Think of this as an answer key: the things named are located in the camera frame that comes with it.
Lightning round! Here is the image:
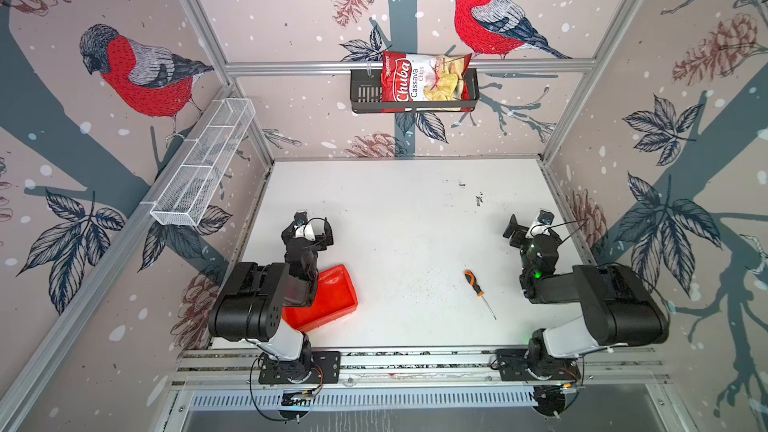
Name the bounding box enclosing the orange black screwdriver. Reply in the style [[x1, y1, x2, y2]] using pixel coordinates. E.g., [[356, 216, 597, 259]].
[[464, 270, 497, 319]]

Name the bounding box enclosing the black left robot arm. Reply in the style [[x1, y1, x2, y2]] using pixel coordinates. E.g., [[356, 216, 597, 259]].
[[208, 211, 334, 384]]

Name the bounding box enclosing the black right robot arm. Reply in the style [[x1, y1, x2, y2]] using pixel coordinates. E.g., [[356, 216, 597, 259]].
[[497, 209, 669, 381]]

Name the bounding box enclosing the red plastic bin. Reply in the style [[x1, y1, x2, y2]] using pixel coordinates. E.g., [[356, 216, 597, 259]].
[[282, 265, 358, 333]]

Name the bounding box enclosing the red cassava chips bag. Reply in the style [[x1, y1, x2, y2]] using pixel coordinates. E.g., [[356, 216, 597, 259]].
[[381, 52, 472, 101]]

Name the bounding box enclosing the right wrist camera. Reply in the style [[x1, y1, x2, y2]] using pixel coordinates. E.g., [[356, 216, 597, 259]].
[[526, 209, 555, 239]]

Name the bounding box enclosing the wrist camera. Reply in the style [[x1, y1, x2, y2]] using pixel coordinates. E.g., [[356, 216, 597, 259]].
[[526, 209, 555, 239], [293, 211, 316, 241]]

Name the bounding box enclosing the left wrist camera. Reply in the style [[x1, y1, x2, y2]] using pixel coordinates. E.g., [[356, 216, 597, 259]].
[[293, 211, 316, 241]]

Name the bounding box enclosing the white wire mesh shelf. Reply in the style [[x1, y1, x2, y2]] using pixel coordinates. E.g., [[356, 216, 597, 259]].
[[150, 98, 255, 227]]

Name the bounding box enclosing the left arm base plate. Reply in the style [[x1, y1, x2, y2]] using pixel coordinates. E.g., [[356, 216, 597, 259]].
[[255, 351, 341, 385]]

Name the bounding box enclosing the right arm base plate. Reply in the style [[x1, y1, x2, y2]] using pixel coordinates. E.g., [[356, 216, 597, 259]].
[[491, 348, 582, 382]]

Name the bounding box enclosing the aluminium mounting rail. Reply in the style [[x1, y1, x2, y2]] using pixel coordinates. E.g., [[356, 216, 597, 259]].
[[169, 346, 671, 390]]

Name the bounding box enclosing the white slotted cable duct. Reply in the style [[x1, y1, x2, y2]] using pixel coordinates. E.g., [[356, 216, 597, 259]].
[[189, 386, 538, 412]]

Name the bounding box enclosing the black wall basket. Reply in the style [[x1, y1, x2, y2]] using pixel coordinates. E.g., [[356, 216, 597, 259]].
[[350, 68, 480, 114]]

